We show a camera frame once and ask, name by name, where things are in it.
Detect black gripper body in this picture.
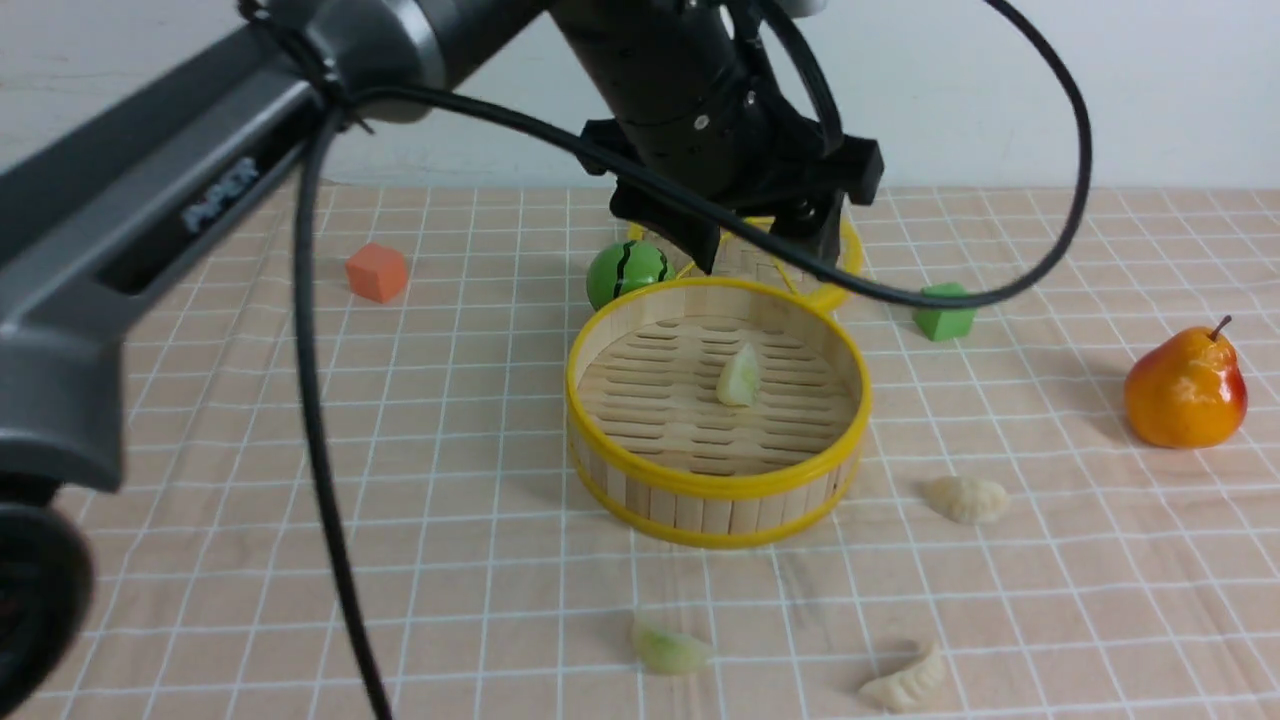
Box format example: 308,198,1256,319
581,90,884,225

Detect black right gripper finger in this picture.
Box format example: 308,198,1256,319
771,192,845,265

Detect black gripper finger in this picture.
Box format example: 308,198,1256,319
609,184,722,275

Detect pale green dumpling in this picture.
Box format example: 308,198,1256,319
716,342,762,407
630,614,714,676

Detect cream white dumpling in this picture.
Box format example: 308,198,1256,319
858,643,948,714
922,477,1010,525

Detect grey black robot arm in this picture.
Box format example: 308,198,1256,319
1,1,884,714

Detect bamboo steamer lid yellow rim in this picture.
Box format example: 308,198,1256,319
628,215,864,315

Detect bamboo steamer tray yellow rim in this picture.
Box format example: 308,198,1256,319
564,278,873,550

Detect green watermelon toy ball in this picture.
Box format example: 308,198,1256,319
585,240,675,311

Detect green foam cube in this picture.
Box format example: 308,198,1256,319
911,282,977,342

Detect orange foam cube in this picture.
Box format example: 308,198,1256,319
344,243,410,304

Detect beige checked tablecloth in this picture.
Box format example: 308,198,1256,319
19,186,1279,719

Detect orange yellow toy pear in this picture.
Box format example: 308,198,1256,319
1123,315,1249,448

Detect black cable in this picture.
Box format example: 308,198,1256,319
292,0,1094,720

